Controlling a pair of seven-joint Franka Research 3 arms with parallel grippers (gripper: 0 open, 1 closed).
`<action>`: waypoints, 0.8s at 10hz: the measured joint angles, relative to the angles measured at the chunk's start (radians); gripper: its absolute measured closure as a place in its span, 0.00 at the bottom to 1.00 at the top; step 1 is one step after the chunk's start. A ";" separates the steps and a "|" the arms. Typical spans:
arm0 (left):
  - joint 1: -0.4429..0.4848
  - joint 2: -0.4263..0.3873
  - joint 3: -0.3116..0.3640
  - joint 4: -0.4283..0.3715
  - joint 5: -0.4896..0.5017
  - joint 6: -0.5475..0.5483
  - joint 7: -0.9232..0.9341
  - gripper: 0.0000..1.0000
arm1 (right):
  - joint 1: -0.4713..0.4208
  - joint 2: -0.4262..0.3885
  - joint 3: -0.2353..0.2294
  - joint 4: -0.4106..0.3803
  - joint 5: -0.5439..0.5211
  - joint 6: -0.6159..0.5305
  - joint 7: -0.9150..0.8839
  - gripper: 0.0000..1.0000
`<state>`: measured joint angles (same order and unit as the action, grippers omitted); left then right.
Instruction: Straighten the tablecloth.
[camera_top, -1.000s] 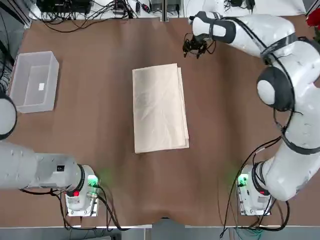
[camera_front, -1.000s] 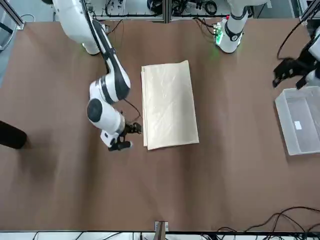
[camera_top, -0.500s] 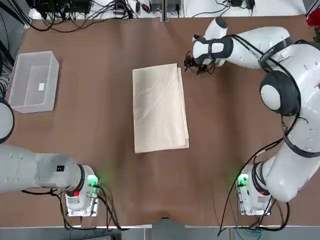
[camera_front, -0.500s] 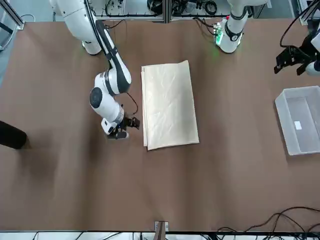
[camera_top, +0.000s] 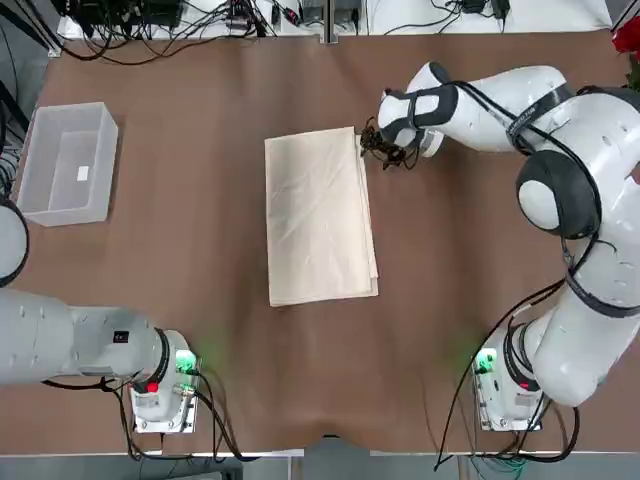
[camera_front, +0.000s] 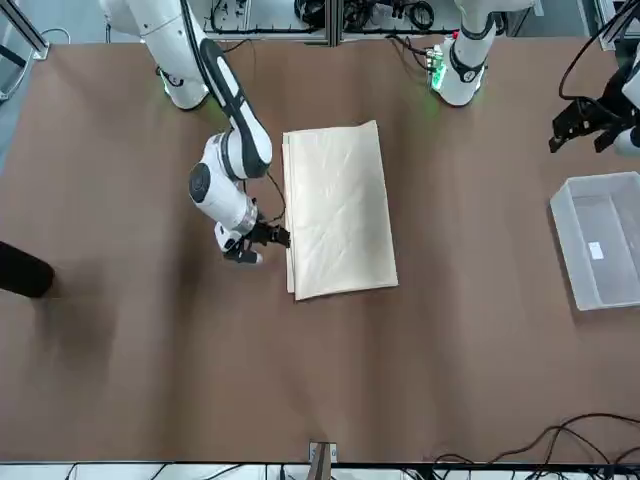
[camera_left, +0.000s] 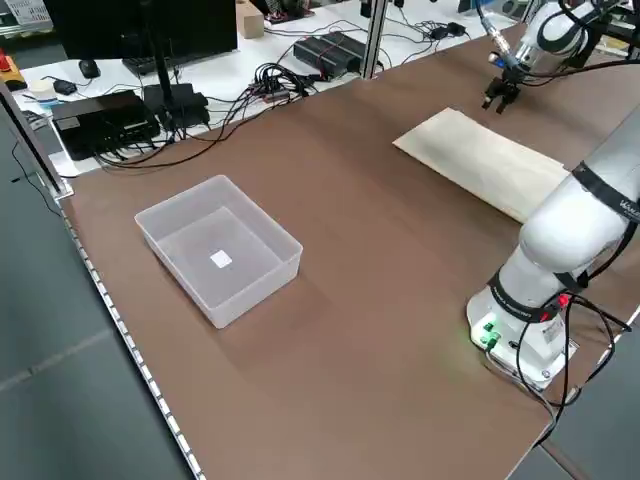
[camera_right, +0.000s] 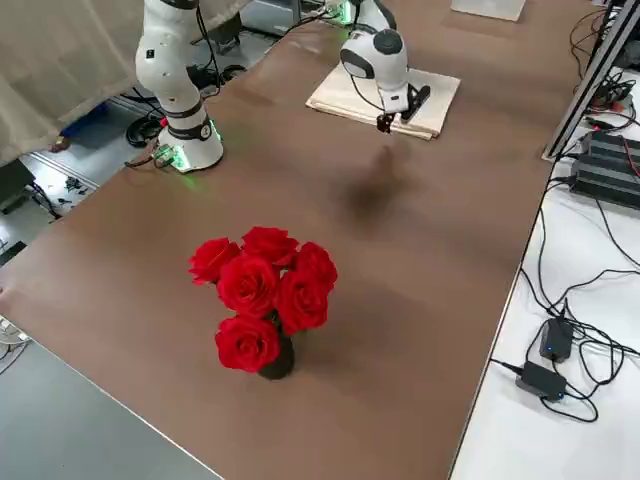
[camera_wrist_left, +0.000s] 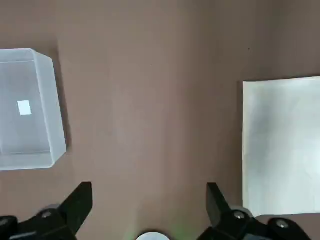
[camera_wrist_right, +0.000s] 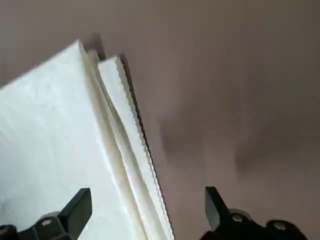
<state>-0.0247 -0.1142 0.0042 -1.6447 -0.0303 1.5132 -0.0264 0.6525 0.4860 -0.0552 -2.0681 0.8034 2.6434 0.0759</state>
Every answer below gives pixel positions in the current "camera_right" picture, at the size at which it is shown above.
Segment black power adapter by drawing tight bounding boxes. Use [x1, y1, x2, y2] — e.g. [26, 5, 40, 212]
[514, 360, 569, 403]
[538, 316, 574, 362]

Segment aluminium camera post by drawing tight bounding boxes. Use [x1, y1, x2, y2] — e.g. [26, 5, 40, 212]
[542, 0, 640, 163]

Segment beige tablecloth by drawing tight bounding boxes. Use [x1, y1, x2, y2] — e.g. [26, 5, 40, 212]
[304, 67, 462, 142]

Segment beige curtain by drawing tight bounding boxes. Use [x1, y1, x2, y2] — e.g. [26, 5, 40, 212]
[0, 0, 249, 167]

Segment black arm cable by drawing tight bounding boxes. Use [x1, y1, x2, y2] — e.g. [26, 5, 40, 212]
[348, 69, 386, 121]

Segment coiled black cable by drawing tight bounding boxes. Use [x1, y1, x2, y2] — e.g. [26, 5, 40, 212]
[124, 115, 169, 150]

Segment red rose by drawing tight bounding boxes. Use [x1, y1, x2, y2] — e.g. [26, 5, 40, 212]
[217, 254, 280, 321]
[294, 241, 339, 294]
[188, 237, 242, 287]
[273, 269, 331, 336]
[242, 225, 300, 266]
[214, 314, 281, 375]

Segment tangled black red wires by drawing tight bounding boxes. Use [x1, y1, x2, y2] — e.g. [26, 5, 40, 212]
[584, 69, 639, 132]

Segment black floor box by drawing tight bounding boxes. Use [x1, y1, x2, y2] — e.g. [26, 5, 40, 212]
[0, 159, 32, 215]

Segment dark brown vase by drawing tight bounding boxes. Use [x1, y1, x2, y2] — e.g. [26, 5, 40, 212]
[256, 327, 297, 381]

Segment black ribbed power box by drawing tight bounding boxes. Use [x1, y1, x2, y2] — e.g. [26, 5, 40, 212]
[581, 129, 640, 177]
[568, 153, 640, 207]

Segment blue crate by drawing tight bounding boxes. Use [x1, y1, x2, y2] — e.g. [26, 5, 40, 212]
[58, 98, 110, 139]

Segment translucent plastic bin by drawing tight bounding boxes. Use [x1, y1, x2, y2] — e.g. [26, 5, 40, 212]
[449, 0, 527, 22]

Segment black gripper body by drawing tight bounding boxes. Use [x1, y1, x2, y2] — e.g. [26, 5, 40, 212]
[398, 84, 432, 125]

